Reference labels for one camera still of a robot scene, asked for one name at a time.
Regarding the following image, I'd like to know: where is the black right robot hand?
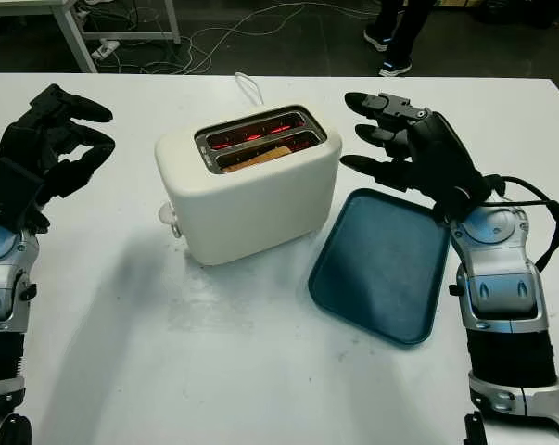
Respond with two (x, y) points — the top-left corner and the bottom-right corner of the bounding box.
(340, 91), (506, 224)

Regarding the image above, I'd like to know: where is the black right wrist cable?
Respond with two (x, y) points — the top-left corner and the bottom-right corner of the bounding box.
(485, 173), (559, 273)

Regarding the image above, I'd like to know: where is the white power strip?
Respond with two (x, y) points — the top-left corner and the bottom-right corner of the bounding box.
(92, 40), (121, 60)

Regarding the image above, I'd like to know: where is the dark blue plastic tray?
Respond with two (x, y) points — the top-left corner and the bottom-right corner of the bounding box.
(308, 187), (451, 348)

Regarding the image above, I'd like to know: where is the browned toast slice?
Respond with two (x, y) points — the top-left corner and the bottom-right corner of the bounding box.
(222, 145), (293, 174)

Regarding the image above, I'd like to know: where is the white floor cable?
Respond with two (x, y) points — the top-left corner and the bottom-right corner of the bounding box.
(185, 0), (382, 71)

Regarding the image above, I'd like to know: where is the white metal table frame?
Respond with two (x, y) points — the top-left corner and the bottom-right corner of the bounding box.
(0, 0), (182, 74)

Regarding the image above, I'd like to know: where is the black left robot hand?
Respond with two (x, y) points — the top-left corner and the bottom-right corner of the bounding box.
(0, 83), (117, 232)

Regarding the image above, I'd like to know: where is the white two-slot toaster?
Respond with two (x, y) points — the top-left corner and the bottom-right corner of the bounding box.
(154, 104), (344, 267)

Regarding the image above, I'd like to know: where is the person in dark trousers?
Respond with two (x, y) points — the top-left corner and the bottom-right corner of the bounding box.
(362, 0), (437, 79)

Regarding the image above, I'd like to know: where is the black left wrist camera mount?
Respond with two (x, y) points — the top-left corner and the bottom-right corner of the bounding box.
(0, 156), (47, 233)

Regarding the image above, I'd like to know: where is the white toaster power cord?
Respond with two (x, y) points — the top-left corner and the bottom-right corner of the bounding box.
(234, 72), (265, 107)

